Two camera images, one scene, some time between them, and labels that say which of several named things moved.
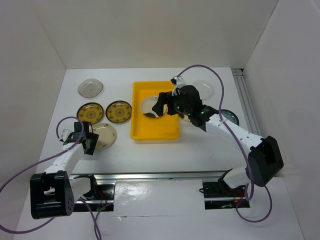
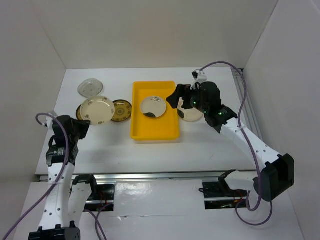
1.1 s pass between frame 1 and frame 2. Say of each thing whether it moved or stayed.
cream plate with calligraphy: moved
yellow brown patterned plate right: stayed
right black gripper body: moved
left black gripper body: moved
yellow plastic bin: stayed
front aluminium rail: stayed
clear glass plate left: stayed
